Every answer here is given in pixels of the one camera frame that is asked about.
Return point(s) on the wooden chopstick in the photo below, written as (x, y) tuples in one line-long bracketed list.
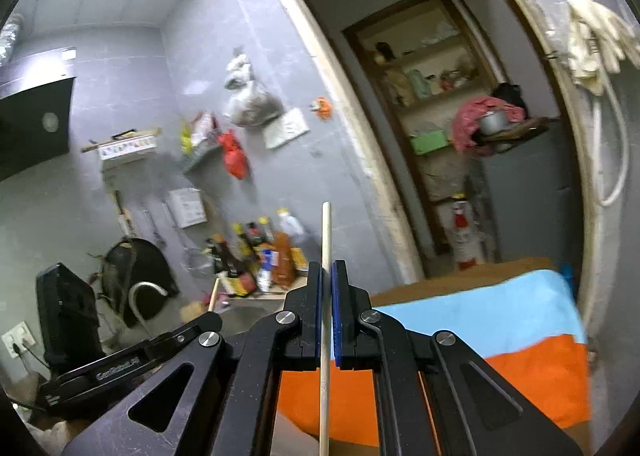
[(325, 343), (214, 296)]

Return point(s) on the green box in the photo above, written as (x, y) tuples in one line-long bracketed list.
[(427, 142)]

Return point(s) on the pink red cloth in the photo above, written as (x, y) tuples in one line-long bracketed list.
[(464, 123)]

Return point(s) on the orange wall plug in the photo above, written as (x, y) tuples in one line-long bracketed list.
[(322, 108)]

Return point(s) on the wire wall basket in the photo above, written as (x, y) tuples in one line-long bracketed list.
[(202, 151)]

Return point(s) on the dark soy sauce bottle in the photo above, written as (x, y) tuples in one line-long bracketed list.
[(238, 280)]

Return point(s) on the wooden shelf unit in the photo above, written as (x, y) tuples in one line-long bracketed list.
[(423, 62)]

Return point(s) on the grey hanging plastic bag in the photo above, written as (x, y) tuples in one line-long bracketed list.
[(251, 104)]

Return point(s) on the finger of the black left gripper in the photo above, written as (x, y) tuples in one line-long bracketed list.
[(150, 353)]

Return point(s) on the large oil jug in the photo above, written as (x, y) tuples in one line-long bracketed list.
[(291, 226)]

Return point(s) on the black wok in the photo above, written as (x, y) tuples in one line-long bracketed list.
[(131, 261)]

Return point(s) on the white wall box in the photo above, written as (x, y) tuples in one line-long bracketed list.
[(186, 205)]

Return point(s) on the white wall rack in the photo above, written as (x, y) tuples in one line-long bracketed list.
[(124, 148)]

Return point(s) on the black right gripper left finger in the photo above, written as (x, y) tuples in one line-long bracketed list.
[(303, 337)]

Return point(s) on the grey cabinet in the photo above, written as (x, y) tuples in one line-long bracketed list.
[(527, 200)]

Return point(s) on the metal pot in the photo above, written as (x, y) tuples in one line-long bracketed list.
[(493, 122)]

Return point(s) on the white wall switch panel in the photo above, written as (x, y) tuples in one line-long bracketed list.
[(286, 128)]

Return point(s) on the black range hood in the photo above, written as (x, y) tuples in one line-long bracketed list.
[(36, 95)]

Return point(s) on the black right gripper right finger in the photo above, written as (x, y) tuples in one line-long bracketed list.
[(352, 348)]

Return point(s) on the striped blue orange brown cloth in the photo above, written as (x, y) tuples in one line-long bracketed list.
[(519, 316)]

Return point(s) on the red plastic bag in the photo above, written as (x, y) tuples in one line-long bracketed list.
[(233, 156)]

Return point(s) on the orange sauce bottle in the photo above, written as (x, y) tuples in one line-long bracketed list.
[(283, 270)]

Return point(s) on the white gloves hanging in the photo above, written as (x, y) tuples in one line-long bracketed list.
[(598, 41)]

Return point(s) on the red white bottle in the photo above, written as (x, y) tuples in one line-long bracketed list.
[(466, 243)]

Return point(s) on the mesh strainer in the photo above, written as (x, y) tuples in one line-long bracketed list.
[(195, 261)]

